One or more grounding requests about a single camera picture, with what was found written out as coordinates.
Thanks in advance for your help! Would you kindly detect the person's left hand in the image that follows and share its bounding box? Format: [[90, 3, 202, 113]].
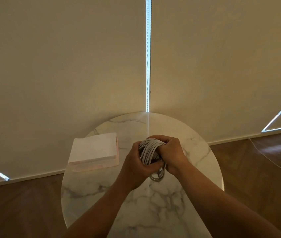
[[118, 141, 165, 192]]

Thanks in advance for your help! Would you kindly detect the person's right hand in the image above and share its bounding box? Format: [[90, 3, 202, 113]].
[[146, 135, 190, 177]]

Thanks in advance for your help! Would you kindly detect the white pink box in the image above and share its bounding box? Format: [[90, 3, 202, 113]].
[[68, 132, 120, 173]]

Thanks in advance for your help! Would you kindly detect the person's right forearm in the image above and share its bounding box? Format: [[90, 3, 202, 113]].
[[177, 162, 281, 238]]

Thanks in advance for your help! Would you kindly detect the person's left forearm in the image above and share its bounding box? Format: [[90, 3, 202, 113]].
[[61, 178, 131, 238]]

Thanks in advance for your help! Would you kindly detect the round marble table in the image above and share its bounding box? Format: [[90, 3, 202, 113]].
[[60, 112, 225, 238]]

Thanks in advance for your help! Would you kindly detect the thin white floor cord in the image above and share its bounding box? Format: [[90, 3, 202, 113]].
[[248, 138, 281, 209]]

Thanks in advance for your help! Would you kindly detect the blind bead pull chain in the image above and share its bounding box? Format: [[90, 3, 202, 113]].
[[145, 0, 152, 113]]

